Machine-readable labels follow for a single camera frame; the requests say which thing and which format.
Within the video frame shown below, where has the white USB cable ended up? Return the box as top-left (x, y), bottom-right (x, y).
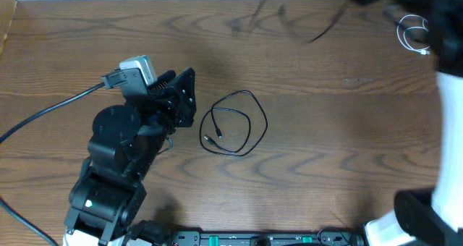
top-left (396, 14), bottom-right (431, 56)

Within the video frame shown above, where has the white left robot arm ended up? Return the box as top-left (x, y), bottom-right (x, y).
top-left (63, 67), bottom-right (196, 245)

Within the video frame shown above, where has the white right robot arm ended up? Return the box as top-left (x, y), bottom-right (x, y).
top-left (347, 0), bottom-right (462, 245)

